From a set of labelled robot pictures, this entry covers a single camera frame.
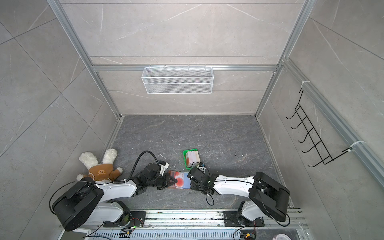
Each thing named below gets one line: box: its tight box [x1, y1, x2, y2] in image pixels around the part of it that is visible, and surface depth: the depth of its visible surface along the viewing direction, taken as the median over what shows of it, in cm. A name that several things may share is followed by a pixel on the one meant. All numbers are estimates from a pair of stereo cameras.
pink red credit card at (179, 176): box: [174, 171, 184, 189], surface depth 87 cm
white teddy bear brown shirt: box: [76, 148, 123, 182], surface depth 85 cm
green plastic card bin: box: [183, 148, 201, 170], surface depth 93 cm
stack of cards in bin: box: [186, 150, 201, 168], surface depth 92 cm
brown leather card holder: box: [168, 170, 192, 190], surface depth 87 cm
